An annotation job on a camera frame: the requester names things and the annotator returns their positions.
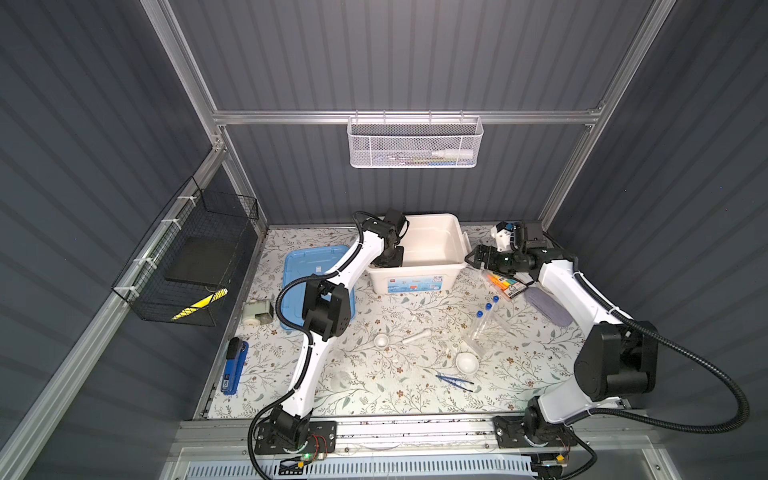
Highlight white plastic storage box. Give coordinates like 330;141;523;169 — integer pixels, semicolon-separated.
367;213;470;295

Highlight small white porcelain dish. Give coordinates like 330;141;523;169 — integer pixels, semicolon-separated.
374;334;390;349

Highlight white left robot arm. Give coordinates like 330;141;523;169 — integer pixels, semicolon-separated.
264;209;409;449

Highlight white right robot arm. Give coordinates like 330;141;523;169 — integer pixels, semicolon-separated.
464;222;658;446

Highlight highlighter marker pack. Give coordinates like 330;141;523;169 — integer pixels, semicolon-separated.
485;272;529;299

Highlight clear test tube rack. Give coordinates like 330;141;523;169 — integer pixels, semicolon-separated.
462;312;508;358

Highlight blue plastic box lid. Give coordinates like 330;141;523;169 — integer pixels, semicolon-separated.
278;244;357;332

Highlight white pestle rod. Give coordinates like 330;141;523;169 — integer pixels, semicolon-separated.
402;329;432;345

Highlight blue tweezers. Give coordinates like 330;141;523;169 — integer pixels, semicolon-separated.
436;374;475;393

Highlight white wire wall basket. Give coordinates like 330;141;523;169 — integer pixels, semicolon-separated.
346;115;484;169

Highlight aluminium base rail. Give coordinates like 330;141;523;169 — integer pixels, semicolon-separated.
168;413;659;461

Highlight black wire wall basket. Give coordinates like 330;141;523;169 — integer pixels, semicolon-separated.
112;178;260;327

